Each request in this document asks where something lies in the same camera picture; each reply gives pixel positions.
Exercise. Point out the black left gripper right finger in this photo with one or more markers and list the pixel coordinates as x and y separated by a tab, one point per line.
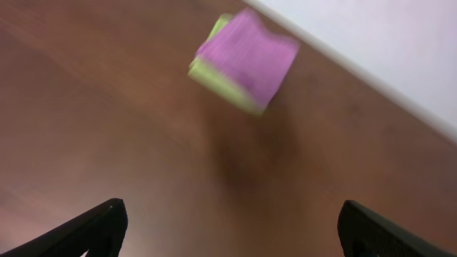
364	233

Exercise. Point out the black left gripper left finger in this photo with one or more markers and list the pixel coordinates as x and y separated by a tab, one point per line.
99	232

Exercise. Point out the purple cloth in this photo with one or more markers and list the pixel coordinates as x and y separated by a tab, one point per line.
280	52

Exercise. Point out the folded green cloth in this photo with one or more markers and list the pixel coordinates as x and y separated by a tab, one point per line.
230	62

